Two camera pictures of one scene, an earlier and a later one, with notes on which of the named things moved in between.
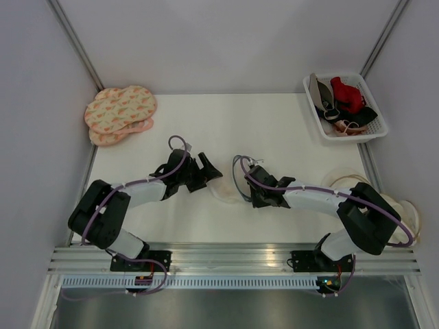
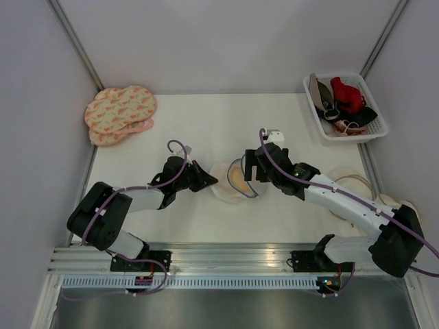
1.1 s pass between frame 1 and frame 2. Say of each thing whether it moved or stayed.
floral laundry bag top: stayed
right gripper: moved
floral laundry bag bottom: stayed
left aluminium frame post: stayed
